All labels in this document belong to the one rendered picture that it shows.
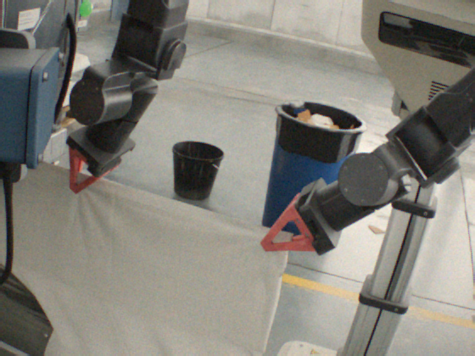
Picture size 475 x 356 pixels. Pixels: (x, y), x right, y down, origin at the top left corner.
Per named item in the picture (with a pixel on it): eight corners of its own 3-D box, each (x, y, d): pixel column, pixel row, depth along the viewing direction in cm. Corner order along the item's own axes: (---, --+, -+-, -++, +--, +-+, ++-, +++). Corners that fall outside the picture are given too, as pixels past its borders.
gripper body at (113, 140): (62, 144, 77) (86, 101, 74) (98, 125, 87) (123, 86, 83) (96, 175, 77) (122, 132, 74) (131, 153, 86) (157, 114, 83)
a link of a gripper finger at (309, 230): (243, 231, 76) (306, 197, 72) (258, 211, 83) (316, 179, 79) (272, 275, 77) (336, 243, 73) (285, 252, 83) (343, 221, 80)
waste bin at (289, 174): (346, 222, 349) (371, 115, 326) (332, 260, 303) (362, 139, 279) (267, 201, 360) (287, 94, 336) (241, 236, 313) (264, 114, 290)
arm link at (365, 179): (463, 165, 69) (423, 109, 71) (454, 161, 58) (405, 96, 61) (390, 225, 73) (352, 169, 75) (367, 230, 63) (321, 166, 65)
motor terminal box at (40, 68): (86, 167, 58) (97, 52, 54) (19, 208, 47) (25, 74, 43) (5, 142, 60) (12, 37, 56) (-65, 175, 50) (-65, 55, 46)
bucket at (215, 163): (224, 190, 364) (231, 149, 355) (207, 208, 337) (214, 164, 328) (178, 177, 371) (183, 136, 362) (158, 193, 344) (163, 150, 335)
